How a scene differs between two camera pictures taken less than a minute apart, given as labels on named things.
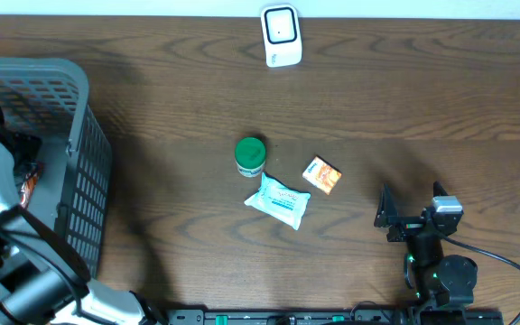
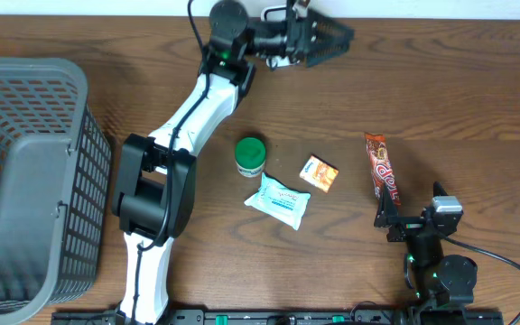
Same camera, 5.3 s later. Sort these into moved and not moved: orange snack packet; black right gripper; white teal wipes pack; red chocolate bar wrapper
Moved: red chocolate bar wrapper
Not moved: black right gripper; orange snack packet; white teal wipes pack
